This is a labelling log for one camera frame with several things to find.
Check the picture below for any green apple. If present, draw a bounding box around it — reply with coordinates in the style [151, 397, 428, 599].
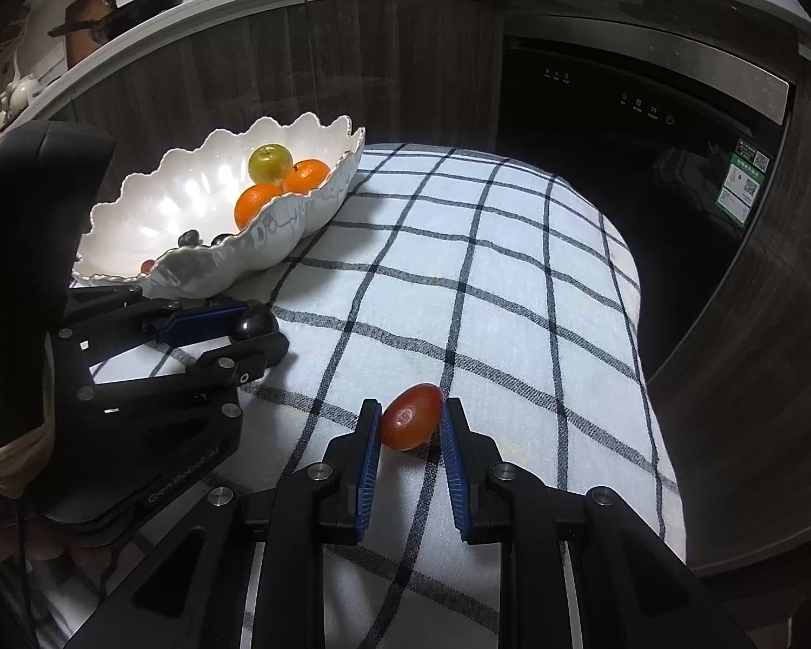
[248, 143, 294, 185]

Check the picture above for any dark wood base cabinet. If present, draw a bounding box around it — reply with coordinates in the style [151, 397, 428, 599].
[14, 0, 504, 231]

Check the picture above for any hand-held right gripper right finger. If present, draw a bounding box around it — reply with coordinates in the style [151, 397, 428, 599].
[441, 398, 758, 649]

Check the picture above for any narrow dark wood cabinet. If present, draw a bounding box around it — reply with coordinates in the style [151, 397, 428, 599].
[649, 47, 811, 569]

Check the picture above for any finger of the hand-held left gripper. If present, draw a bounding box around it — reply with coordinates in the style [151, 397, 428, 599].
[84, 333, 290, 413]
[64, 286, 248, 349]

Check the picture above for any black wok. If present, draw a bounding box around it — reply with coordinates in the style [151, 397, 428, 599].
[47, 0, 189, 45]

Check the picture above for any black built-in dishwasher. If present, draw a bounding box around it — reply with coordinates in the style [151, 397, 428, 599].
[490, 14, 795, 393]

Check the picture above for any white scalloped bowl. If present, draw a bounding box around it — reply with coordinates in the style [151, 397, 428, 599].
[72, 114, 367, 300]

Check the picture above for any black white checkered cloth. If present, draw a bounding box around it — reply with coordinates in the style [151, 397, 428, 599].
[34, 142, 690, 649]

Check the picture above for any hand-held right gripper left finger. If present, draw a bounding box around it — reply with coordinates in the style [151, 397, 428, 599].
[61, 399, 385, 649]

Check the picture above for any person's left hand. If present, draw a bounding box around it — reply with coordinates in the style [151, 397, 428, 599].
[0, 427, 58, 498]

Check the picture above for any brown wooden cutting board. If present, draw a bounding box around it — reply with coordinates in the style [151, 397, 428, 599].
[64, 0, 119, 69]

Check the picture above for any white teapot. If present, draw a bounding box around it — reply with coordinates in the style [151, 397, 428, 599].
[0, 74, 42, 112]

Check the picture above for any orange mandarin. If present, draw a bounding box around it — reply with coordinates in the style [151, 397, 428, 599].
[282, 158, 332, 196]
[234, 182, 286, 231]

